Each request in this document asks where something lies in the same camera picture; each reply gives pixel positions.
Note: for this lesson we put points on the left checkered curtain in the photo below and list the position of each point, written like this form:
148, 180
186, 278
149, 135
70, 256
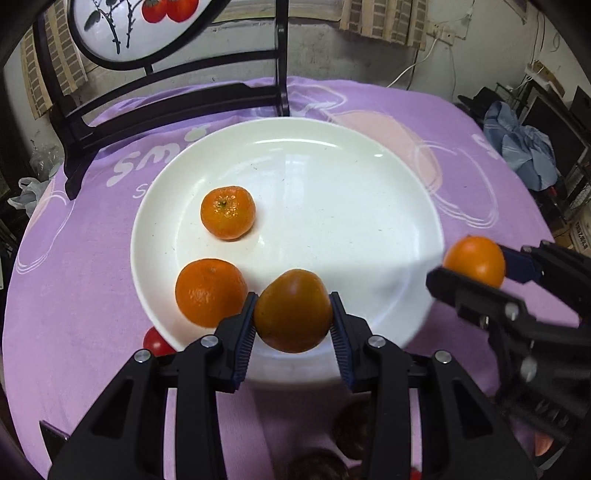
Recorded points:
65, 60

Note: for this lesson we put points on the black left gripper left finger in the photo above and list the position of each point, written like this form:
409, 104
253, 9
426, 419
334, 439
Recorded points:
122, 434

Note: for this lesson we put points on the dark orange persimmon tomato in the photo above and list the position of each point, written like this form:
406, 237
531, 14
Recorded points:
294, 313

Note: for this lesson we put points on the red fruit at bottom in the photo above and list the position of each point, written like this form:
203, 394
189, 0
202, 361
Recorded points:
415, 474

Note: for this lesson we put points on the dark brown dried fruit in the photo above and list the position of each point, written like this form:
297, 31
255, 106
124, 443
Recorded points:
318, 464

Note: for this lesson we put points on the bright orange mandarin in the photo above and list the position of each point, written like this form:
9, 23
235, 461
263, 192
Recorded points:
228, 212

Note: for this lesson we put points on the dark orange mandarin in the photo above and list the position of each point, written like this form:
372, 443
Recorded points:
210, 290

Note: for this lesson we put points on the red cherry tomato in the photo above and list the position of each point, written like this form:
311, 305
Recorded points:
155, 344

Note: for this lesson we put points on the smooth orange tomato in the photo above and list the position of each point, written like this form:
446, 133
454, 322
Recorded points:
478, 258

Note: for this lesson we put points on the checkered curtain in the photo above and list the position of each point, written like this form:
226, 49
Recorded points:
65, 60
402, 22

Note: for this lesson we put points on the right checkered curtain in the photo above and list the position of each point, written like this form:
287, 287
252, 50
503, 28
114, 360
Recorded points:
402, 22

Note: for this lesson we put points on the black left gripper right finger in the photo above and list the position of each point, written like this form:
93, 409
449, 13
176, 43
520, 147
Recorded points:
462, 434

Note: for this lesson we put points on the white plastic bag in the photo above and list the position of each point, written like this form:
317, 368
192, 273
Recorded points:
33, 196

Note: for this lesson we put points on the blue clothes pile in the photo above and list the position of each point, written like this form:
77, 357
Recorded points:
527, 151

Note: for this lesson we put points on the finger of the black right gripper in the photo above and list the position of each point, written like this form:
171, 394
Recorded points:
473, 300
562, 272

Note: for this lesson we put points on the white oval plate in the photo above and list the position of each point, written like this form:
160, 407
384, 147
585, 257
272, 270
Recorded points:
329, 200

